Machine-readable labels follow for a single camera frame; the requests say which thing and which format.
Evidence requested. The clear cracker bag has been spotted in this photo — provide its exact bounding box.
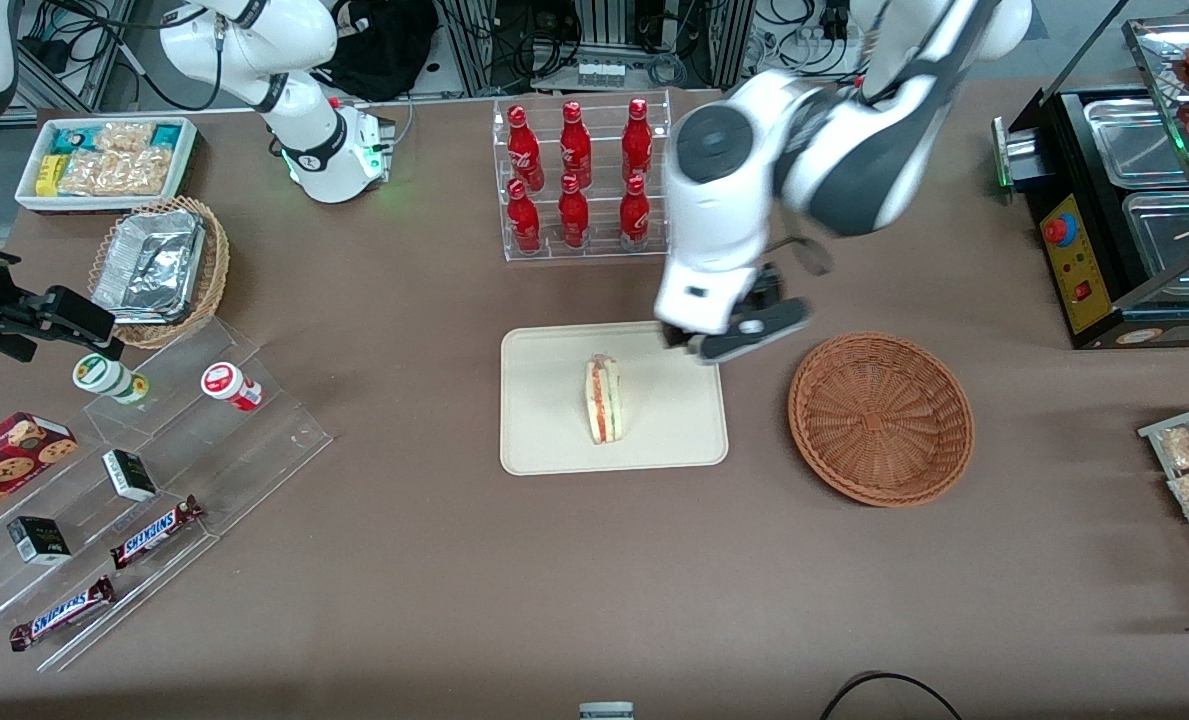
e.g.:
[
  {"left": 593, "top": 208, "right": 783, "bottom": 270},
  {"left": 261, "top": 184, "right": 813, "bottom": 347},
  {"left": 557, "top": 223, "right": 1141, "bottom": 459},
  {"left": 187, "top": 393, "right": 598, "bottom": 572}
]
[
  {"left": 93, "top": 121, "right": 157, "bottom": 154},
  {"left": 58, "top": 148, "right": 172, "bottom": 197}
]

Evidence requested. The red cola bottle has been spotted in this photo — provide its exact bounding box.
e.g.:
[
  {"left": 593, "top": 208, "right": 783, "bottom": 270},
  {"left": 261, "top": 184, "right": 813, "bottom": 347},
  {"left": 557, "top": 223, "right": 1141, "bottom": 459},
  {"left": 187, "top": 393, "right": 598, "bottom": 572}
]
[
  {"left": 618, "top": 176, "right": 652, "bottom": 252},
  {"left": 622, "top": 98, "right": 654, "bottom": 184},
  {"left": 559, "top": 101, "right": 594, "bottom": 190},
  {"left": 557, "top": 174, "right": 591, "bottom": 250},
  {"left": 506, "top": 178, "right": 543, "bottom": 254},
  {"left": 507, "top": 105, "right": 546, "bottom": 192}
]

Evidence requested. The green lid white cup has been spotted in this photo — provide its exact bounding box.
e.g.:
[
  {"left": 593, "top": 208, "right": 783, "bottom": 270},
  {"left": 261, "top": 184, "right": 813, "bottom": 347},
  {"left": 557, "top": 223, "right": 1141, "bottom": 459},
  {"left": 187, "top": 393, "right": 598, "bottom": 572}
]
[{"left": 72, "top": 353, "right": 151, "bottom": 407}]

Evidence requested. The black floor cable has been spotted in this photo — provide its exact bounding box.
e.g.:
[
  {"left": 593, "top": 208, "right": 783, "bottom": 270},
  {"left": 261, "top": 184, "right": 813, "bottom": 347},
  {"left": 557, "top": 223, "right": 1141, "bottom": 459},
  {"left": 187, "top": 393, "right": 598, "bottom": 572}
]
[{"left": 818, "top": 671, "right": 966, "bottom": 720}]

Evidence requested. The white snack bin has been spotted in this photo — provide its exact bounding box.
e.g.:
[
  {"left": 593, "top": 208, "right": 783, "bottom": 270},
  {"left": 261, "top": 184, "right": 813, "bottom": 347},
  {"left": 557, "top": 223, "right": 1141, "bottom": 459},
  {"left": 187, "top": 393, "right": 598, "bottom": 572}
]
[{"left": 14, "top": 116, "right": 200, "bottom": 217}]

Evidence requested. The clear acrylic stepped shelf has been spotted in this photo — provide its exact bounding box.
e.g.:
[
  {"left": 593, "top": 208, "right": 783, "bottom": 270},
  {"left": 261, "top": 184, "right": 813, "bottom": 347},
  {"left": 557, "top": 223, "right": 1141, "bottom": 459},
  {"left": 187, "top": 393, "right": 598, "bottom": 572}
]
[{"left": 0, "top": 318, "right": 334, "bottom": 674}]

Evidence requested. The metal wire snack rack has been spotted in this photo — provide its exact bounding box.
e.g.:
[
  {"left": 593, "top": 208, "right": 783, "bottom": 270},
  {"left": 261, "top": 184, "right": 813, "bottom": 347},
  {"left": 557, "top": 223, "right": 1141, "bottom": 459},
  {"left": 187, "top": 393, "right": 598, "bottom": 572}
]
[{"left": 1138, "top": 397, "right": 1189, "bottom": 613}]

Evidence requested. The snickers bar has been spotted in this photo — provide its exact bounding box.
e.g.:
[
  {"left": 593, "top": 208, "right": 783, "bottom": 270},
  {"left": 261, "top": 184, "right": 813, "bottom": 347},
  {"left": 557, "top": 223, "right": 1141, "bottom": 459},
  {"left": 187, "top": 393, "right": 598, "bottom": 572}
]
[
  {"left": 109, "top": 495, "right": 206, "bottom": 572},
  {"left": 8, "top": 575, "right": 118, "bottom": 653}
]

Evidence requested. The red lid white cup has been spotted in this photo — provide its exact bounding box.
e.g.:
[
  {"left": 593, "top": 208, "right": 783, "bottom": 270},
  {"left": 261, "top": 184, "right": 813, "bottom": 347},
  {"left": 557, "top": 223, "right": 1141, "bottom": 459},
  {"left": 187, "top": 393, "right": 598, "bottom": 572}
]
[{"left": 200, "top": 361, "right": 264, "bottom": 413}]

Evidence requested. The large brown wicker basket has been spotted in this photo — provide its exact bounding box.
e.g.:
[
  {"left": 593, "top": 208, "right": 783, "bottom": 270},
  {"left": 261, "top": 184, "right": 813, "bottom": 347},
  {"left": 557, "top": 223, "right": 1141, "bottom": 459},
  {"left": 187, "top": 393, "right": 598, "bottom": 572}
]
[{"left": 788, "top": 331, "right": 976, "bottom": 508}]

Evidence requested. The triangular sandwich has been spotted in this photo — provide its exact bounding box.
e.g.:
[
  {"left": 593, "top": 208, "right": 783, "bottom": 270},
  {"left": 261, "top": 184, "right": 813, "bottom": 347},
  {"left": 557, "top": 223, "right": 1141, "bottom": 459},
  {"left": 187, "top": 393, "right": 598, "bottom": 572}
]
[{"left": 583, "top": 353, "right": 623, "bottom": 446}]

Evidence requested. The small black box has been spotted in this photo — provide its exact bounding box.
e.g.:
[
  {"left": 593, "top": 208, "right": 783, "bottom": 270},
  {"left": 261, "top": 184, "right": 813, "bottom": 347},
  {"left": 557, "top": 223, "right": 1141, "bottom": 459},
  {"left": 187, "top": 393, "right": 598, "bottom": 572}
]
[
  {"left": 101, "top": 448, "right": 159, "bottom": 503},
  {"left": 6, "top": 515, "right": 73, "bottom": 567}
]

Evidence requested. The aluminium foil tray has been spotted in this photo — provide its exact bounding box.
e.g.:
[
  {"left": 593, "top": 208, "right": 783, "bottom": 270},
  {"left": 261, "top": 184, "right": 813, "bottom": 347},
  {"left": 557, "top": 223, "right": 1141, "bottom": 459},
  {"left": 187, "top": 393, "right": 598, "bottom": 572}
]
[{"left": 91, "top": 207, "right": 207, "bottom": 327}]

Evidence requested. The clear acrylic bottle rack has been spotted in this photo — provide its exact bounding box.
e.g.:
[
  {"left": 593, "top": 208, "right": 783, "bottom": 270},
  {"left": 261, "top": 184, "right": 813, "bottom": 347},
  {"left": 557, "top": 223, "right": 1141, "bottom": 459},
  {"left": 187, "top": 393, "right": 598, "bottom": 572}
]
[{"left": 492, "top": 89, "right": 674, "bottom": 264}]

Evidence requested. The black hot dog warmer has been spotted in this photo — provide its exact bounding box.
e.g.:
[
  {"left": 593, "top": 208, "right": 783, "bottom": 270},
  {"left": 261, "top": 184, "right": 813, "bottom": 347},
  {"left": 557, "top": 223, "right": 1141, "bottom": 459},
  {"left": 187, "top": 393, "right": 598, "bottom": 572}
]
[{"left": 991, "top": 14, "right": 1189, "bottom": 351}]

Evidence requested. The beige plastic tray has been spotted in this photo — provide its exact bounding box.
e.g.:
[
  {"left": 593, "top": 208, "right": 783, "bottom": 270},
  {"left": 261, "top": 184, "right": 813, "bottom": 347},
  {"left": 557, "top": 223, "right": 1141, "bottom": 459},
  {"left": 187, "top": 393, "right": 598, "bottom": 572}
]
[{"left": 499, "top": 318, "right": 730, "bottom": 477}]

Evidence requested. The small tan wicker basket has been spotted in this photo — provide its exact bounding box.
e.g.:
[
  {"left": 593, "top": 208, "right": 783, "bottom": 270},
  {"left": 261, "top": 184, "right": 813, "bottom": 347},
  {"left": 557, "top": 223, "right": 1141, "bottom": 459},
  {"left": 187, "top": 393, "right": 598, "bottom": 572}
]
[{"left": 88, "top": 195, "right": 231, "bottom": 350}]

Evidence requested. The black bag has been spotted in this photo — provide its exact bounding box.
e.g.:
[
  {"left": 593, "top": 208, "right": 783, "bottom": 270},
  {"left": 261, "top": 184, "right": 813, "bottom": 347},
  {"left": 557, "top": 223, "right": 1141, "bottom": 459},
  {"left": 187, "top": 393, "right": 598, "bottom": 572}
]
[{"left": 316, "top": 0, "right": 441, "bottom": 103}]

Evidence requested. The red cookie box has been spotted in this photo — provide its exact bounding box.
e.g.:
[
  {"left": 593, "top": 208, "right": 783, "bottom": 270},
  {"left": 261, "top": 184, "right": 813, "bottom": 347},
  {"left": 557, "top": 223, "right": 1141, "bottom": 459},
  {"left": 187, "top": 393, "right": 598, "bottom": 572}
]
[{"left": 0, "top": 411, "right": 79, "bottom": 532}]

